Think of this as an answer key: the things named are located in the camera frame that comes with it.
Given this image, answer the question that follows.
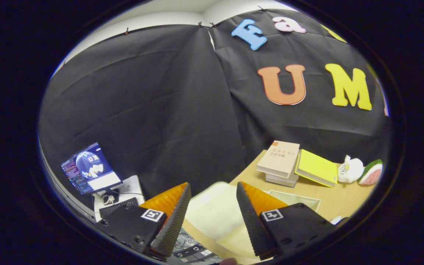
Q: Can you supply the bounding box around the white side table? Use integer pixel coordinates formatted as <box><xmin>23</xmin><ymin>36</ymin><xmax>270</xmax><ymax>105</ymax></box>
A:
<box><xmin>93</xmin><ymin>175</ymin><xmax>145</xmax><ymax>222</ymax></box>

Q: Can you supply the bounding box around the black backdrop cloth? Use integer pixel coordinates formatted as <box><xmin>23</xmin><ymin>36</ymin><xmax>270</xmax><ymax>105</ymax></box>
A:
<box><xmin>38</xmin><ymin>9</ymin><xmax>393</xmax><ymax>195</ymax></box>

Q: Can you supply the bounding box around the black keyboard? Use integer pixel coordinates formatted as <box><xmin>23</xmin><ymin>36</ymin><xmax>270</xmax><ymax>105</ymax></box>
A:
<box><xmin>98</xmin><ymin>197</ymin><xmax>139</xmax><ymax>218</ymax></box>

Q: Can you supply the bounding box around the dark device with buttons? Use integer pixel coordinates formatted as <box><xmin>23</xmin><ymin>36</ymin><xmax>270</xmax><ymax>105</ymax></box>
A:
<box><xmin>173</xmin><ymin>244</ymin><xmax>214</xmax><ymax>259</ymax></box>

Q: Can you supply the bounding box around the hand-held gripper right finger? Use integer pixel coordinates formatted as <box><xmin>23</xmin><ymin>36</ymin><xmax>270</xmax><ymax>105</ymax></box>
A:
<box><xmin>236</xmin><ymin>181</ymin><xmax>336</xmax><ymax>261</ymax></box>

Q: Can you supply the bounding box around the yellow book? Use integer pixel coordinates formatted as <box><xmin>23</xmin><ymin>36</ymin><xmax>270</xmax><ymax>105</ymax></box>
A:
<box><xmin>294</xmin><ymin>149</ymin><xmax>339</xmax><ymax>188</ymax></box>

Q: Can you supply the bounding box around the translucent green storage box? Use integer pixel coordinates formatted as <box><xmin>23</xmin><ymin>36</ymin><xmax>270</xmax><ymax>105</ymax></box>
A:
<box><xmin>183</xmin><ymin>181</ymin><xmax>322</xmax><ymax>260</ymax></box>

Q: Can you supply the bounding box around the white plush toy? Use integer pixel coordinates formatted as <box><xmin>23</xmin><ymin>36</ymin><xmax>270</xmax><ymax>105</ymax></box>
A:
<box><xmin>337</xmin><ymin>155</ymin><xmax>365</xmax><ymax>184</ymax></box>

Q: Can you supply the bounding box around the grey book stack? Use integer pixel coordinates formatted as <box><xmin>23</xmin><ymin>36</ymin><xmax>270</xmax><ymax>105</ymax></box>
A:
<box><xmin>265</xmin><ymin>170</ymin><xmax>300</xmax><ymax>188</ymax></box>

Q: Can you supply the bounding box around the beige book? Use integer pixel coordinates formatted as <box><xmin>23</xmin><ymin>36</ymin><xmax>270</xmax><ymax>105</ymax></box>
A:
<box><xmin>257</xmin><ymin>141</ymin><xmax>301</xmax><ymax>179</ymax></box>

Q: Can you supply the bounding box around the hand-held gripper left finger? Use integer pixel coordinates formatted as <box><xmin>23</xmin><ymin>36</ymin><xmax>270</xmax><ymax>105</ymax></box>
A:
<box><xmin>96</xmin><ymin>182</ymin><xmax>192</xmax><ymax>258</ymax></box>

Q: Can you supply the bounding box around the watermelon plush toy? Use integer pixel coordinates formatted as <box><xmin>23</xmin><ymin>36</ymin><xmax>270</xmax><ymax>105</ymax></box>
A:
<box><xmin>357</xmin><ymin>159</ymin><xmax>384</xmax><ymax>186</ymax></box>

